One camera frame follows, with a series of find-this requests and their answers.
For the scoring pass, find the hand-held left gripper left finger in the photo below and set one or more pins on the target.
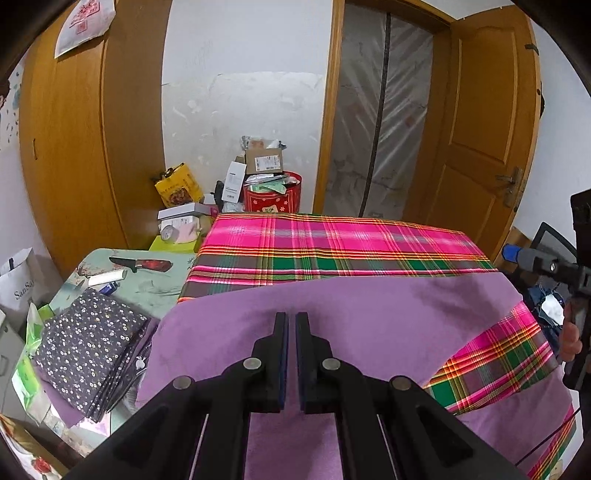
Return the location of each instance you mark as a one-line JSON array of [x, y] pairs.
[[281, 355]]

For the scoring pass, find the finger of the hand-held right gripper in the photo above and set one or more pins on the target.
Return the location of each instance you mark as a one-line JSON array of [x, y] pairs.
[[535, 262]]

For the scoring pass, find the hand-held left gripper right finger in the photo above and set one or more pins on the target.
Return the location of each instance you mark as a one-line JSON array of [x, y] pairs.
[[302, 360]]

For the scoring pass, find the purple knit garment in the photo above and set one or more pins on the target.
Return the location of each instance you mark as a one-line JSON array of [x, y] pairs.
[[369, 314]]

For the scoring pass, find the person's right hand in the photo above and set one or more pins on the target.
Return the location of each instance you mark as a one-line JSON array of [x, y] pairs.
[[571, 341]]

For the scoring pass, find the black mesh chair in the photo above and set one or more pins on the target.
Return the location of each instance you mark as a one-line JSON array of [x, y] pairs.
[[549, 240]]

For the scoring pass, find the dark blue cloth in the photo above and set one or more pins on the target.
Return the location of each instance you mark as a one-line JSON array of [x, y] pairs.
[[534, 300]]

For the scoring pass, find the small white cloth item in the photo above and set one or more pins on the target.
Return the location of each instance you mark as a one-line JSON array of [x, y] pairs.
[[552, 307]]

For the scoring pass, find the pink plaid blanket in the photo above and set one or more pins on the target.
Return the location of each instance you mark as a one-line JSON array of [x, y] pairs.
[[323, 244]]

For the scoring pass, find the light green table mat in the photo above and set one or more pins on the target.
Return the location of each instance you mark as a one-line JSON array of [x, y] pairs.
[[157, 290]]

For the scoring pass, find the green box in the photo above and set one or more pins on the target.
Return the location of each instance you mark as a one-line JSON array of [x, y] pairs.
[[184, 245]]

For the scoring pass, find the red round tin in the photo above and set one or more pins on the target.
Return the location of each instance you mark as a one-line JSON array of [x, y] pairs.
[[272, 201]]

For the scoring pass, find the pink box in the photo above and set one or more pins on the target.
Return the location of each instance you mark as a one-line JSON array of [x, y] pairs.
[[189, 230]]

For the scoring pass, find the wooden door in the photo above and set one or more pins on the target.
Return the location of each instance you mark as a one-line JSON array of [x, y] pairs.
[[475, 115]]

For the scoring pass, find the white flat box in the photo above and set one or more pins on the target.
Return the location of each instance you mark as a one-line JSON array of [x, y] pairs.
[[184, 211]]

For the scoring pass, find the tall white box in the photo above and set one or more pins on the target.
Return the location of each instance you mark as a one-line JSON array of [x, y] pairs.
[[233, 182]]

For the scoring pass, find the white tube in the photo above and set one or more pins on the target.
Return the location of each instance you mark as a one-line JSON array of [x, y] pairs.
[[106, 278]]

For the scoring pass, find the dark floral folded cloth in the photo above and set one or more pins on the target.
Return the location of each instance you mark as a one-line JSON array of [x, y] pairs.
[[87, 341]]

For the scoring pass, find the cardboard box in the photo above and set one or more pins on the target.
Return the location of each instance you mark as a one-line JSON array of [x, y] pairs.
[[263, 161]]

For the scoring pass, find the yellow bag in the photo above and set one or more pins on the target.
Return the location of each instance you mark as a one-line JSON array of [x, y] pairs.
[[180, 187]]

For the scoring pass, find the clear plastic door curtain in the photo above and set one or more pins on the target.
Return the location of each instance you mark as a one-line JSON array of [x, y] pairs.
[[397, 115]]

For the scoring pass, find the purple folded cloth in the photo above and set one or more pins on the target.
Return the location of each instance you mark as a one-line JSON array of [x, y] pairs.
[[64, 410]]

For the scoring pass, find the green plastic packet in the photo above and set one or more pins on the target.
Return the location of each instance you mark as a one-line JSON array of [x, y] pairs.
[[27, 383]]

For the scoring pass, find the white paper bag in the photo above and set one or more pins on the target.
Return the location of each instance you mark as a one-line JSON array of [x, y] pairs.
[[21, 286]]

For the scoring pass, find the wooden wardrobe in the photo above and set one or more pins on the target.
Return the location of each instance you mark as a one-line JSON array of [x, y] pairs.
[[115, 138]]

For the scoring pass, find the gold floral bag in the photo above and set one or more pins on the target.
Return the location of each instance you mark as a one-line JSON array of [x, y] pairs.
[[27, 457]]

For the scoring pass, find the wooden door frame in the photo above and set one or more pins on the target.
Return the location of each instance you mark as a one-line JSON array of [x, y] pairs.
[[325, 138]]

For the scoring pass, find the cartoon wall sticker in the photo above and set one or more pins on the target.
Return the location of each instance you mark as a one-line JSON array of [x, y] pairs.
[[9, 115]]

